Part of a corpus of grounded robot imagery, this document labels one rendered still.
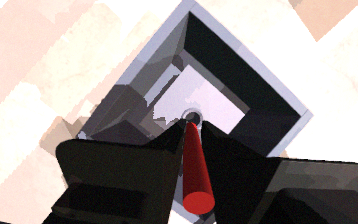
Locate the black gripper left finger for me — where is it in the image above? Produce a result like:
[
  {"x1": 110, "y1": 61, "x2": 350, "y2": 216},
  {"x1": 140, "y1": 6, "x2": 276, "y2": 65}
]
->
[{"x1": 55, "y1": 118, "x2": 187, "y2": 224}]

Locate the white flat plate with hole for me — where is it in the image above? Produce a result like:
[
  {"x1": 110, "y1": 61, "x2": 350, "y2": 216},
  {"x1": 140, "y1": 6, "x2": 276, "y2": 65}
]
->
[{"x1": 139, "y1": 64, "x2": 245, "y2": 142}]

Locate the red peg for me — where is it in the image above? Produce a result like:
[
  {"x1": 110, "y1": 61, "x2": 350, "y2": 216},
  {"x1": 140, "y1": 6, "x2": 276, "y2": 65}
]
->
[{"x1": 183, "y1": 122, "x2": 215, "y2": 214}]

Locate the black open square box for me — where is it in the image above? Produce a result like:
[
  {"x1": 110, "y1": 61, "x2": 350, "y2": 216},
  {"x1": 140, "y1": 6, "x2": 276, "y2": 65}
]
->
[{"x1": 75, "y1": 0, "x2": 314, "y2": 157}]

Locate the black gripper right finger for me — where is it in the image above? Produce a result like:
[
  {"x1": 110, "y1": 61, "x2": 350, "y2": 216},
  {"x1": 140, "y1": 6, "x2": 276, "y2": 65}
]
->
[{"x1": 201, "y1": 120, "x2": 358, "y2": 224}]

